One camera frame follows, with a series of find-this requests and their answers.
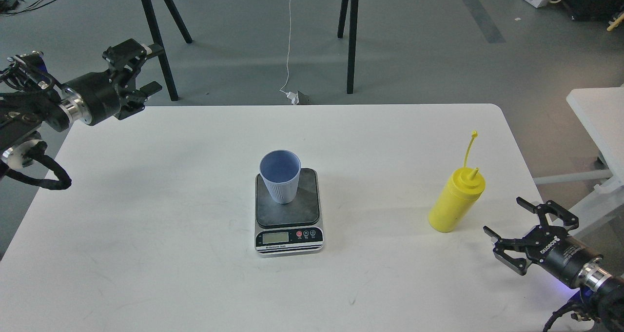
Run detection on digital kitchen scale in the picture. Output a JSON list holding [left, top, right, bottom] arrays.
[[253, 168, 325, 257]]

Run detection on grey power adapter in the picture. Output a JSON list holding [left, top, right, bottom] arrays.
[[294, 91, 311, 105]]

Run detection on white side table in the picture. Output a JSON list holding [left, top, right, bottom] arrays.
[[533, 87, 624, 236]]

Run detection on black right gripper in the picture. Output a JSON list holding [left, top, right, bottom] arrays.
[[483, 196, 604, 290]]

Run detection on white hanging cable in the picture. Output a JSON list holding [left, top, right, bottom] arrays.
[[278, 0, 299, 103]]

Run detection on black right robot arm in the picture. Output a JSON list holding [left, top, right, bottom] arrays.
[[483, 197, 624, 332]]

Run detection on yellow squeeze bottle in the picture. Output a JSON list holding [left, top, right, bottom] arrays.
[[428, 130, 486, 234]]

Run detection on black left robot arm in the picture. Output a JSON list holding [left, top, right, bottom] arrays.
[[0, 39, 165, 190]]

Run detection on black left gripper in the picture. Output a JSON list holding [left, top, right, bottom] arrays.
[[60, 39, 162, 126]]

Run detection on blue plastic cup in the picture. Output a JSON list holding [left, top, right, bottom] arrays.
[[259, 150, 302, 204]]

